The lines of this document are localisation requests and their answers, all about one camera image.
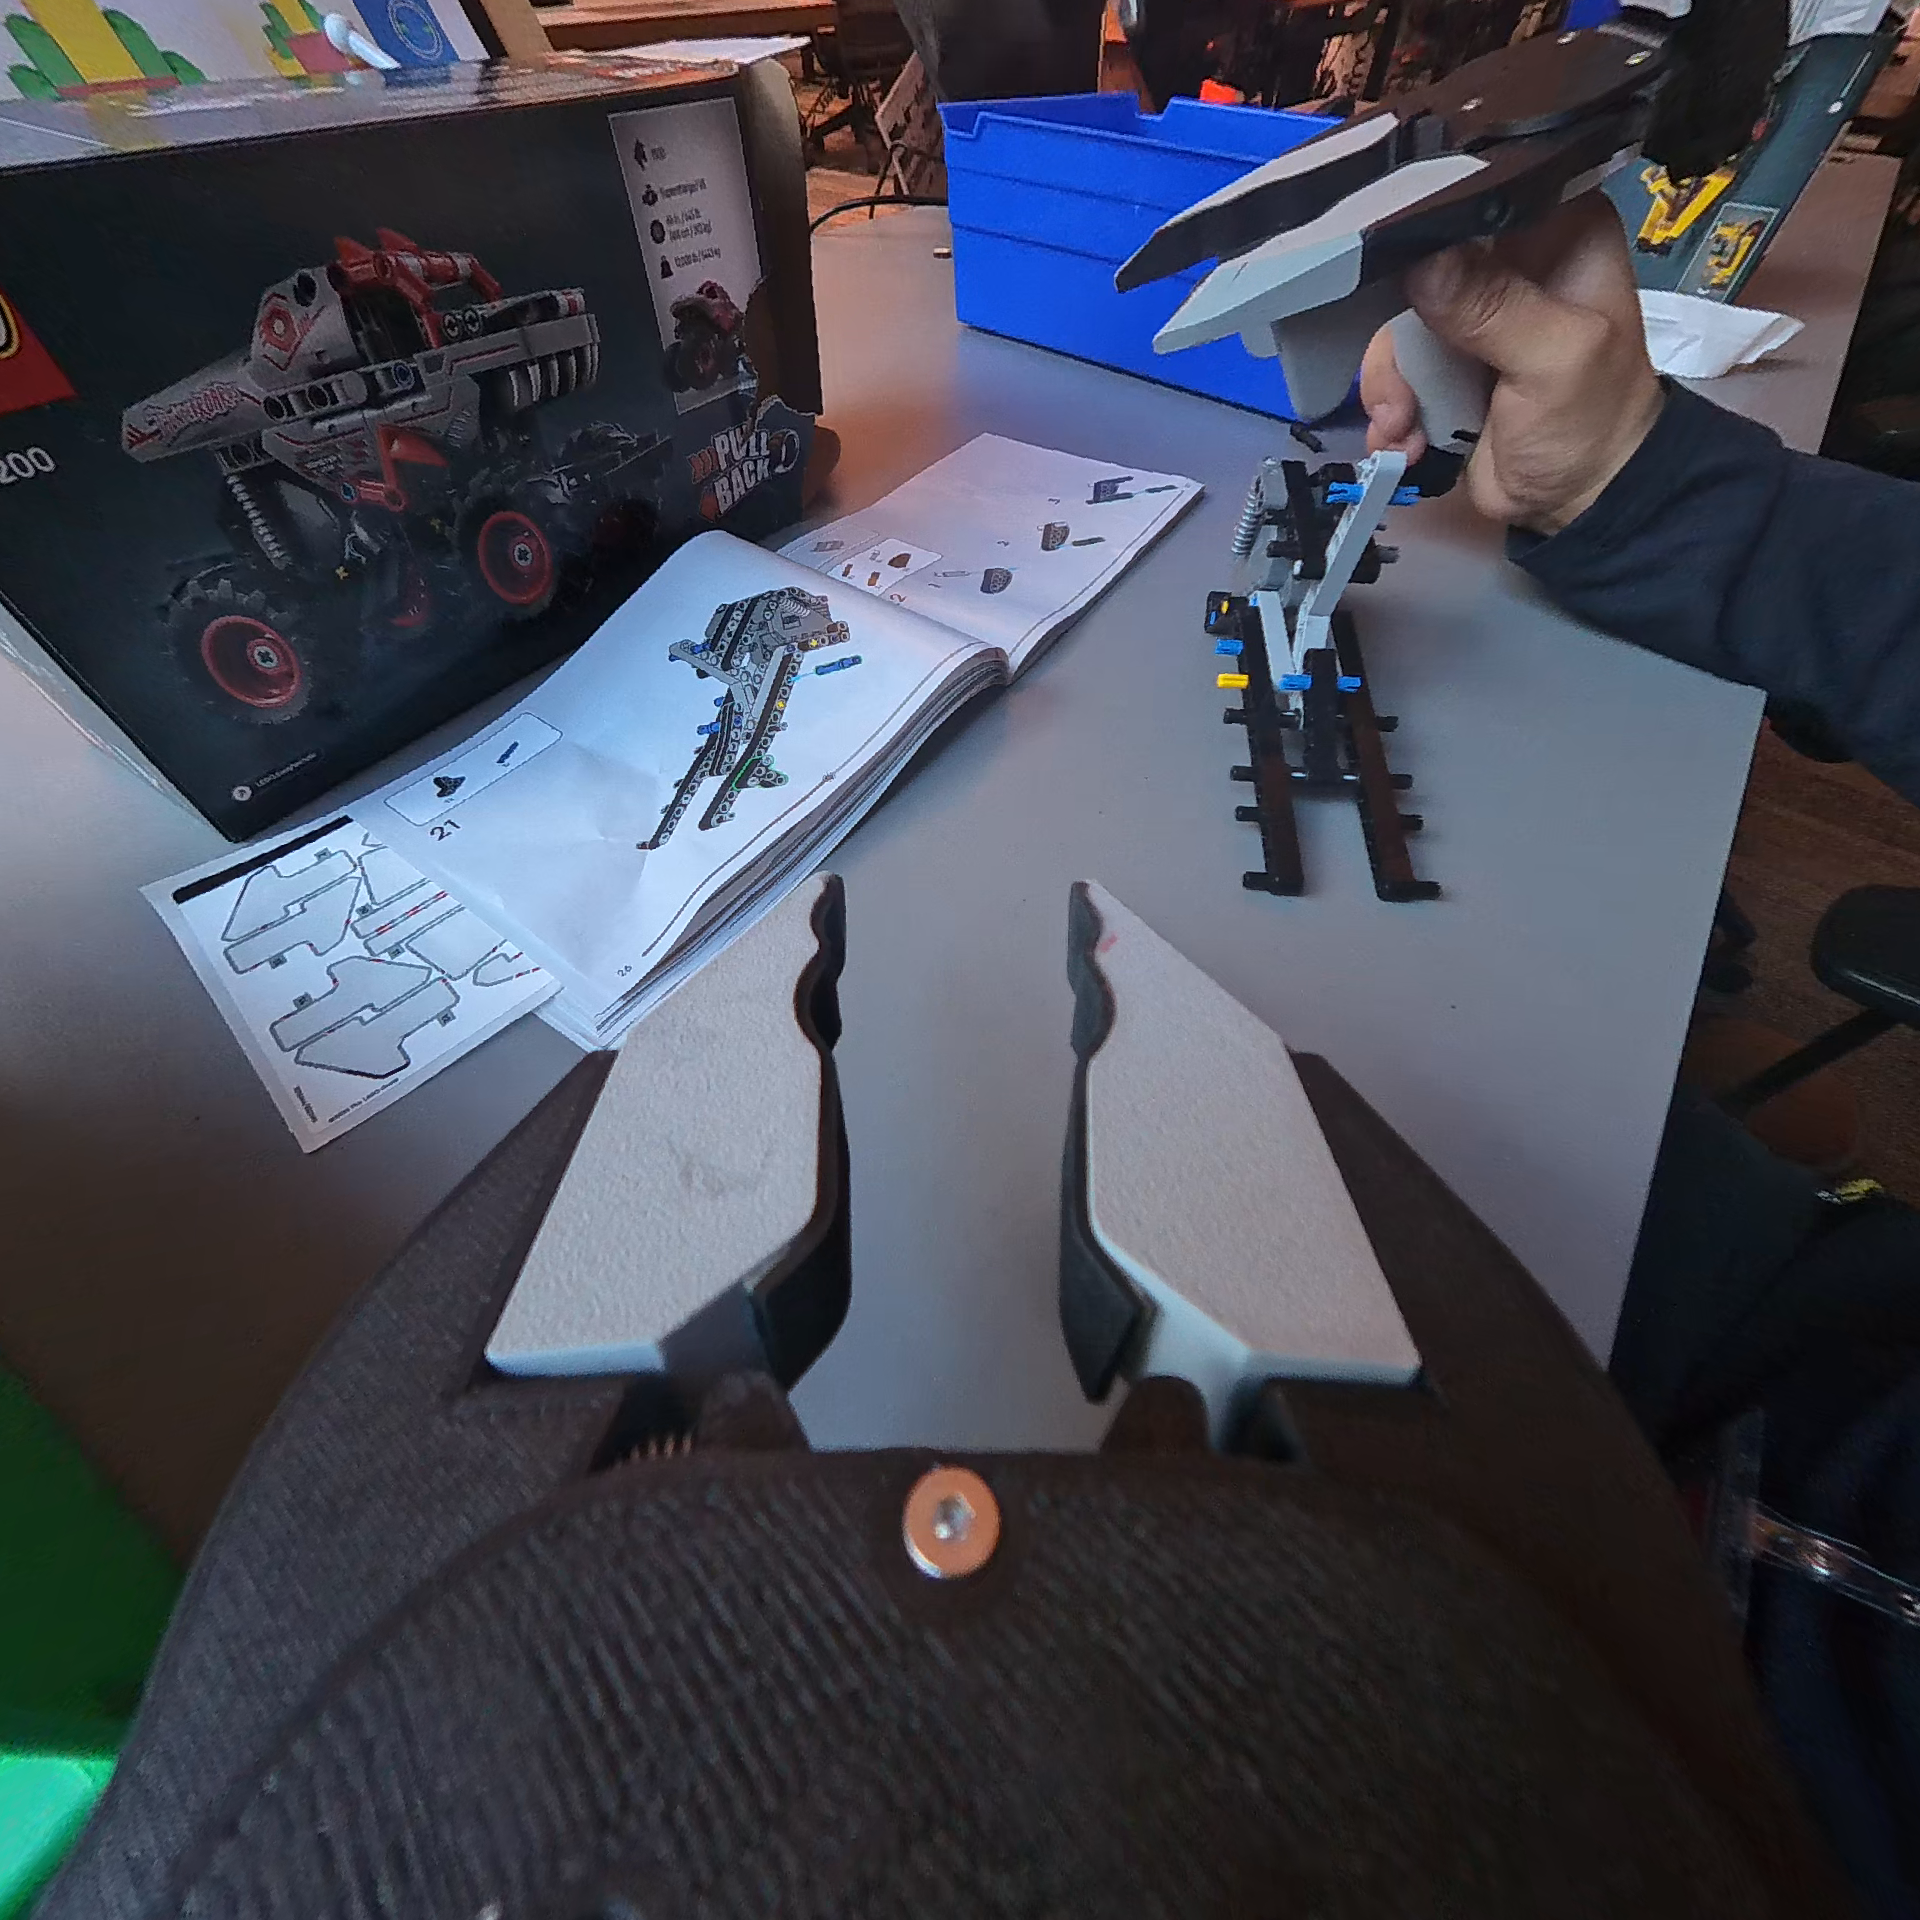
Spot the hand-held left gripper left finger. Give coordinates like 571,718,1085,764
482,874,853,1398

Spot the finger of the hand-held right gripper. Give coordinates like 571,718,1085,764
1149,151,1501,359
1113,109,1407,295

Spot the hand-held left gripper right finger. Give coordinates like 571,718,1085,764
1055,879,1424,1460

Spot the black grey lego chassis assembly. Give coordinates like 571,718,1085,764
1200,450,1446,906

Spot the person's right forearm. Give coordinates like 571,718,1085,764
1503,373,1920,804

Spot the dark lego box yellow print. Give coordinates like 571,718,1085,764
1631,22,1904,302

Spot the open lego instruction booklet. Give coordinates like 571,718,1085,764
348,432,1209,1051

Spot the black monster truck lego box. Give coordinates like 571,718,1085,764
0,56,827,846

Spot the colourful lego box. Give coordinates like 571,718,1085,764
0,0,499,109

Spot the person's right hand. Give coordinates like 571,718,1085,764
1356,192,1669,537

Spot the blue plastic bin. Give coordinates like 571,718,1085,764
935,90,1419,426

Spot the crumpled white paper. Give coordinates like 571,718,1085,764
1634,283,1809,381

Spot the white sticker sheet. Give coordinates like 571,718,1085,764
139,814,565,1158

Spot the person's dark clothing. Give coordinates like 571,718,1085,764
1607,1092,1920,1920

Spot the black office chair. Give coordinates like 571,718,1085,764
1722,882,1920,1116

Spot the clear badge holder clip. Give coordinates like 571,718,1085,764
1739,1500,1920,1596

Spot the green plastic bin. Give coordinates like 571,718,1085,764
0,1349,191,1920

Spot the black cable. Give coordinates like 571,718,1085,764
805,186,949,242

